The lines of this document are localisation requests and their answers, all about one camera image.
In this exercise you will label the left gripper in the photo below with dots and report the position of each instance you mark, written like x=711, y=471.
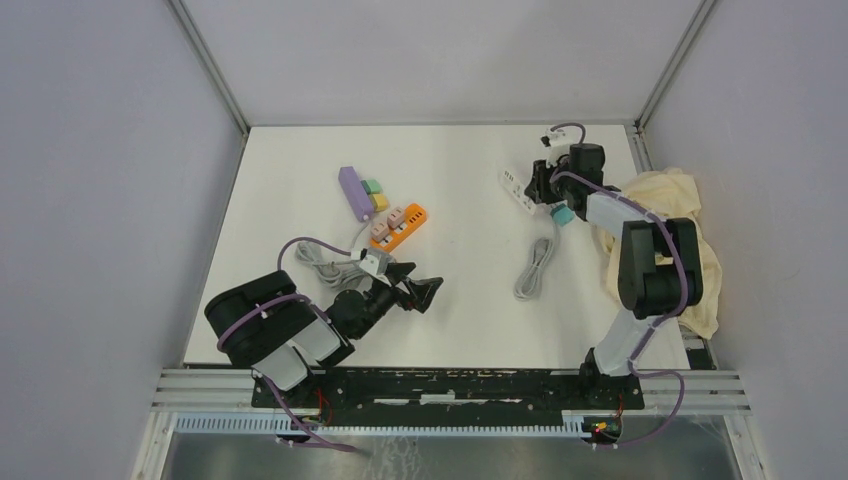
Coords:
x=421, y=291

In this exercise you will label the orange power strip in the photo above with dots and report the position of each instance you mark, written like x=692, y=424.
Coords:
x=416, y=216

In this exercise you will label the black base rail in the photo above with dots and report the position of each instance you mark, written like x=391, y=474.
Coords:
x=442, y=397

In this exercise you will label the yellow plug adapter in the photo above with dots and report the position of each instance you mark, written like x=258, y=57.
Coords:
x=379, y=202

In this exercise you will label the white power strip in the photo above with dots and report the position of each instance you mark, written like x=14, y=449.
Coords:
x=516, y=190

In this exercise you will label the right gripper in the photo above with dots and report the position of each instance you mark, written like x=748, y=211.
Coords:
x=538, y=188

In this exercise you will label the teal USB charger plug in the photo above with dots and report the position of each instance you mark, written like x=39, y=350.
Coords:
x=561, y=214

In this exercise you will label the green plug adapter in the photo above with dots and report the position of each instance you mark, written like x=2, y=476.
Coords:
x=372, y=187

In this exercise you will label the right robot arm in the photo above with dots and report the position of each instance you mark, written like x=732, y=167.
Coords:
x=659, y=271

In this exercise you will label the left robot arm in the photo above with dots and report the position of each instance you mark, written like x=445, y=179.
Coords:
x=267, y=325

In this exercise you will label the purple power strip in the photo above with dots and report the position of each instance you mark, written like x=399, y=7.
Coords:
x=355, y=194

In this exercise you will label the pink USB charger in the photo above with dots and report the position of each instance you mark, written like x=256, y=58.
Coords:
x=396, y=217
x=380, y=231

